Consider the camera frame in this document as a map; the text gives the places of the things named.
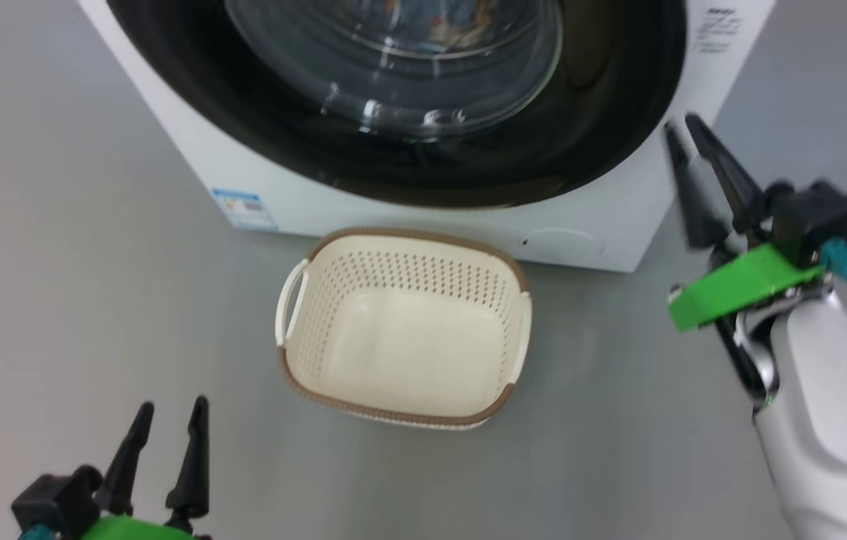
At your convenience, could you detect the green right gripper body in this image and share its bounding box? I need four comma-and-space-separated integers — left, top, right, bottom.
668, 244, 825, 402

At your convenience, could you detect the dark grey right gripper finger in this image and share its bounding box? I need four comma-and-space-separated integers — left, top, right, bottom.
665, 122, 728, 248
686, 114, 769, 233

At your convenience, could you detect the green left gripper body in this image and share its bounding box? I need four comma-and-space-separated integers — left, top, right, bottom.
78, 514, 203, 540

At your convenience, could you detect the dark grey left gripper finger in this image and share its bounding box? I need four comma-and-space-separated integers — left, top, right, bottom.
97, 402, 155, 517
166, 396, 211, 526

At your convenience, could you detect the dark round glass washer door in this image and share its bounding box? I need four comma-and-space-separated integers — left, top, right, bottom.
106, 0, 688, 209

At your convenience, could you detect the blue cartoon-print shirt cream trim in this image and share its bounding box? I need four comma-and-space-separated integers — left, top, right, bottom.
427, 0, 499, 47

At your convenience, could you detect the white front-load washing machine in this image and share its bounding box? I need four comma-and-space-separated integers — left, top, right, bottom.
78, 0, 776, 272

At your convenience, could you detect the round filter cover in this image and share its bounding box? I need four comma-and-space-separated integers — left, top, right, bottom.
521, 229, 605, 265

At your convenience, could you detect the printed text notice sticker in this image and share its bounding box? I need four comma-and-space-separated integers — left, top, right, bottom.
693, 6, 743, 53

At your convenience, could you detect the cream perforated laundry basket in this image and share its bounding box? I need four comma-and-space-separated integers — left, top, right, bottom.
275, 227, 533, 431

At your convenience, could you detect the blue energy label sticker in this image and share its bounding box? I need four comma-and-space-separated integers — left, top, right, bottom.
212, 188, 279, 231

